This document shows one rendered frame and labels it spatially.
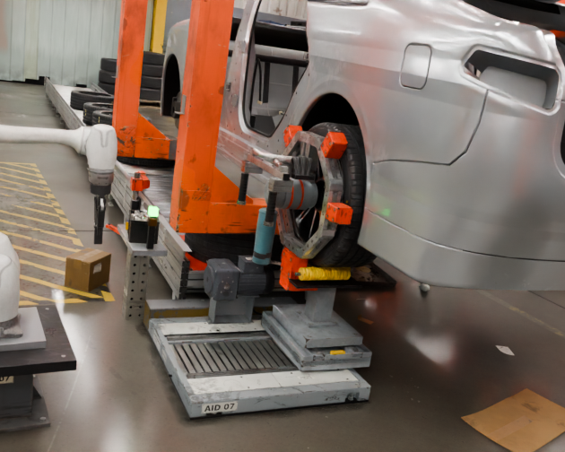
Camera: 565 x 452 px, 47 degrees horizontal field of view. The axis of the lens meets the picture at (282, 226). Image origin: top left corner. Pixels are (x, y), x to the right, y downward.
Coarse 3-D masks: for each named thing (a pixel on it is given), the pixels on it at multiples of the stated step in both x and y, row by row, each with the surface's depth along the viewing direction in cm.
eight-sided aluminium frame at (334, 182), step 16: (320, 144) 273; (320, 160) 273; (336, 160) 272; (336, 176) 268; (336, 192) 268; (288, 224) 310; (320, 224) 271; (288, 240) 300; (320, 240) 274; (304, 256) 287
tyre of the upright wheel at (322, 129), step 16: (320, 128) 292; (336, 128) 280; (352, 128) 285; (352, 144) 272; (352, 160) 268; (352, 176) 266; (352, 192) 265; (352, 208) 266; (352, 224) 268; (336, 240) 275; (352, 240) 272; (320, 256) 288; (336, 256) 279; (352, 256) 282; (368, 256) 284
